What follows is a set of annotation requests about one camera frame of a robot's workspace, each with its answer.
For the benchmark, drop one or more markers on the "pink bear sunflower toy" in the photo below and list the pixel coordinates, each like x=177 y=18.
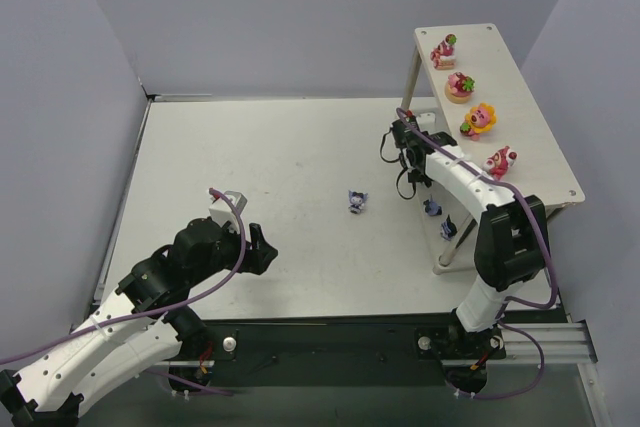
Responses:
x=479 y=120

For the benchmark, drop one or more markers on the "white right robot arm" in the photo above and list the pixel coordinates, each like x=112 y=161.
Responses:
x=512 y=238

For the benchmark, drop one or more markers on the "pink bear strawberry hat toy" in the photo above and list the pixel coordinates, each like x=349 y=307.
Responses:
x=497 y=165

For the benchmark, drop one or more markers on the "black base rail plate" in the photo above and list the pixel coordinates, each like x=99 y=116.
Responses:
x=409 y=350

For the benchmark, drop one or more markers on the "purple black figurine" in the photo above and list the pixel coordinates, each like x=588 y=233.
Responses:
x=448 y=229

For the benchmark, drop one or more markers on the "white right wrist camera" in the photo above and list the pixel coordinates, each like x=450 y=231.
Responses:
x=425 y=122

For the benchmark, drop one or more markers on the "aluminium extrusion rail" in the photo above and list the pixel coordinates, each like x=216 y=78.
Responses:
x=545 y=342

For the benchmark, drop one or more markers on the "pink bear donut toy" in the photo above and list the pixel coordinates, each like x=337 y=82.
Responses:
x=459 y=87

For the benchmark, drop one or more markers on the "white two-tier shelf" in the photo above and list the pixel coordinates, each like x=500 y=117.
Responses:
x=541 y=168

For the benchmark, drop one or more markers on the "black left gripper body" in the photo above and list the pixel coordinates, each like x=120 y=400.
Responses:
x=255 y=248

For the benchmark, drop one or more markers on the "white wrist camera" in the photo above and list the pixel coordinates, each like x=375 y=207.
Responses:
x=425 y=122
x=221 y=213

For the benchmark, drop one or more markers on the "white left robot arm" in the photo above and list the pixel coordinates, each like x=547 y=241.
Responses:
x=144 y=320

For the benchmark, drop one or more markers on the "pink bear cake slice toy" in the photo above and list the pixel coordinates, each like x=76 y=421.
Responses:
x=443 y=55

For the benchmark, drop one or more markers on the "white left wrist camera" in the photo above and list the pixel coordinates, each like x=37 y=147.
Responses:
x=221 y=213

